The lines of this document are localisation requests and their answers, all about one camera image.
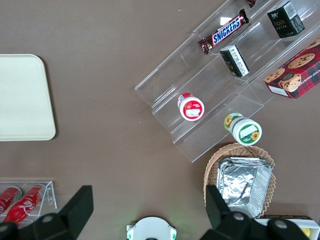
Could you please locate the green sunflower yogurt cup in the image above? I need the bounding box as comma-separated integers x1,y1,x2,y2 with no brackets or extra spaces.
223,112,263,146

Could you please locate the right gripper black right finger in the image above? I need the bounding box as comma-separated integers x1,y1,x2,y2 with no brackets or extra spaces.
201,184,268,240

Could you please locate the red lidded yogurt cup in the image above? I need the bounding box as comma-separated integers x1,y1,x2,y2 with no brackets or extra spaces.
177,92,206,122

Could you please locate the cream plastic tray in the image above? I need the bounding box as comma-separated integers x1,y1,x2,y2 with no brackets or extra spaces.
0,54,57,142

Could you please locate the small black carton box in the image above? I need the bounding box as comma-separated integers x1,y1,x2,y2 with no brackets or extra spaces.
266,0,306,39
219,44,250,78

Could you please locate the aluminium foil tray stack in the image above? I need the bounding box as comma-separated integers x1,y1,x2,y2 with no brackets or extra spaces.
216,157,274,219

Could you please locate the red cola bottle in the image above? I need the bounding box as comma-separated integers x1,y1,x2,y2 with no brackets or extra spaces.
0,186,24,216
2,185,49,224

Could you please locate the clear acrylic stepped shelf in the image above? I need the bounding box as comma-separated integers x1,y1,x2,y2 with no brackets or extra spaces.
134,0,320,164

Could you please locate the clear acrylic bottle rack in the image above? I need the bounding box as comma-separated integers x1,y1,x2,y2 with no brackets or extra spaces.
0,180,58,224

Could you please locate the light wicker basket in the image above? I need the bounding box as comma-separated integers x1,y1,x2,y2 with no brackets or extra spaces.
203,142,277,219

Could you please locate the red plaid cookie box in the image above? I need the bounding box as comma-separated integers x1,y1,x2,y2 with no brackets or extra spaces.
263,37,320,100

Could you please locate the white snack bin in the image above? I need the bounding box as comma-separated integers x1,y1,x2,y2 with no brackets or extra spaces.
254,214,320,240

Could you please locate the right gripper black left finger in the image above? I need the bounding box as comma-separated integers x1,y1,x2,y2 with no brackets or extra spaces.
17,185,94,240

